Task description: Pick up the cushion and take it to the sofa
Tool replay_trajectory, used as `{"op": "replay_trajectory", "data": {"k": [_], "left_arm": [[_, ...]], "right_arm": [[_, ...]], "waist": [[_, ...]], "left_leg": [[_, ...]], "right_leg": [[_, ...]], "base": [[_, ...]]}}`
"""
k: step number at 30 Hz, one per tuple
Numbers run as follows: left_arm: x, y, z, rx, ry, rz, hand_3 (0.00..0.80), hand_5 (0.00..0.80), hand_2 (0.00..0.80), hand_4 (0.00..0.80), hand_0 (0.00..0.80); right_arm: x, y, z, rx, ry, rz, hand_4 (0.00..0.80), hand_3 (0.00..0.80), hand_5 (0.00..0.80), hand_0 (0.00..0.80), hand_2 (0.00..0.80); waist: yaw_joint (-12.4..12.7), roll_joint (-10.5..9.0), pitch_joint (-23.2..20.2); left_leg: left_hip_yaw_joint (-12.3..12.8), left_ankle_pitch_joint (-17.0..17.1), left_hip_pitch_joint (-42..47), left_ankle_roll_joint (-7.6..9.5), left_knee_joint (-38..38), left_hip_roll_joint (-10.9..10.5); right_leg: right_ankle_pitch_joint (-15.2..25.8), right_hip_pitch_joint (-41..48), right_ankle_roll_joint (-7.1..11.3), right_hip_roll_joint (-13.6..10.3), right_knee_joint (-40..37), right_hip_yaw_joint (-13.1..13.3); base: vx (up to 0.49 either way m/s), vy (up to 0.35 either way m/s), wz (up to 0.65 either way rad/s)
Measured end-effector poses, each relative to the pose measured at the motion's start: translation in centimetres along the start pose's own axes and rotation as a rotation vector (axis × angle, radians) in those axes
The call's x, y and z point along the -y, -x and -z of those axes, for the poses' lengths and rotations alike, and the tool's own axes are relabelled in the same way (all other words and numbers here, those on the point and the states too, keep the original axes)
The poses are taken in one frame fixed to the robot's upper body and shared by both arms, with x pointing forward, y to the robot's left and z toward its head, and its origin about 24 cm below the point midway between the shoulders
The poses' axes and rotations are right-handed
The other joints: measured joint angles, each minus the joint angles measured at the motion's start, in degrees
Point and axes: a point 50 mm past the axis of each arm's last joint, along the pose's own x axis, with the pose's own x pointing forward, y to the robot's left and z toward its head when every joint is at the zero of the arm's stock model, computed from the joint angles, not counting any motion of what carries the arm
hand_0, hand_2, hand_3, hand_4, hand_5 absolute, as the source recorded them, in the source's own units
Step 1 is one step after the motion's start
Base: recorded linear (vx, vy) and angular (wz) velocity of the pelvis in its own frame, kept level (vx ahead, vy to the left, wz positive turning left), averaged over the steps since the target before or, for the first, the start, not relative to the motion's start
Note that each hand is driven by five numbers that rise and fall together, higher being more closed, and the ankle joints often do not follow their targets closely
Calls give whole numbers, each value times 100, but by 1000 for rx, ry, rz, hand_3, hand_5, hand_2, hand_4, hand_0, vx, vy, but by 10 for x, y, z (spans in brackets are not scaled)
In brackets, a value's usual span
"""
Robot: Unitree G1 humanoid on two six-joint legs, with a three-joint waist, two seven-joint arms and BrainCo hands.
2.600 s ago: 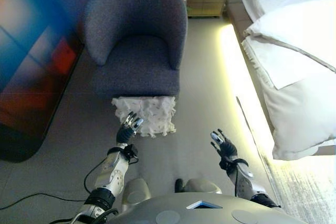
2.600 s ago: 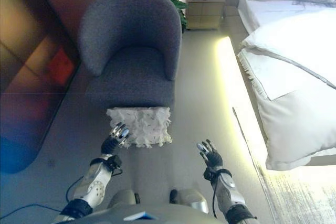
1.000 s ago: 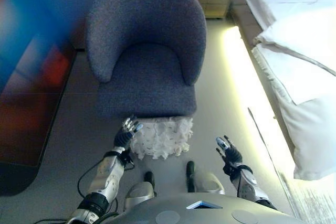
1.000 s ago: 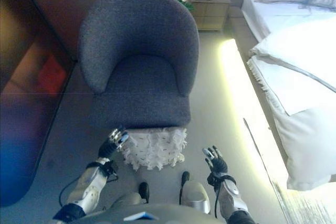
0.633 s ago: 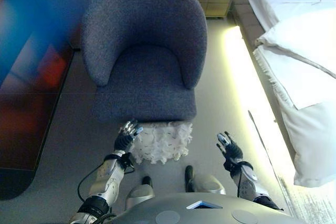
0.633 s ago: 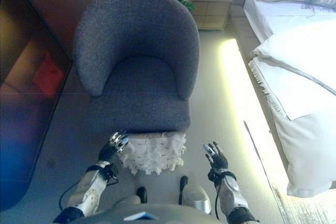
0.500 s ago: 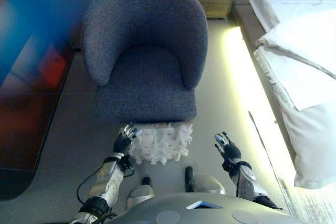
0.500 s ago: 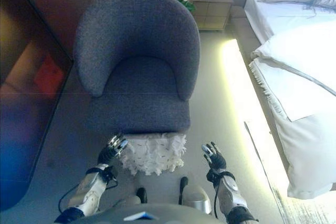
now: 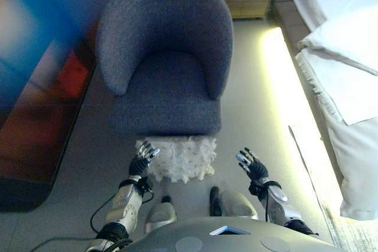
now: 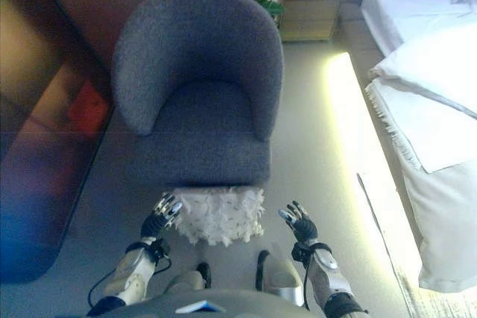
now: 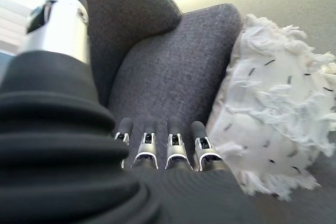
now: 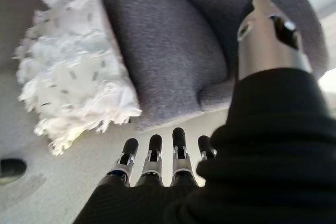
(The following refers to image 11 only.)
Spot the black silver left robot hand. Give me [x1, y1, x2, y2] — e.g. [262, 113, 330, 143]
[0, 0, 263, 224]

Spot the white fringed cushion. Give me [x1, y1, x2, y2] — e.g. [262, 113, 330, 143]
[207, 14, 336, 201]

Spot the grey fabric armchair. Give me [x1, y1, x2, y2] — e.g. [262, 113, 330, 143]
[67, 0, 243, 171]

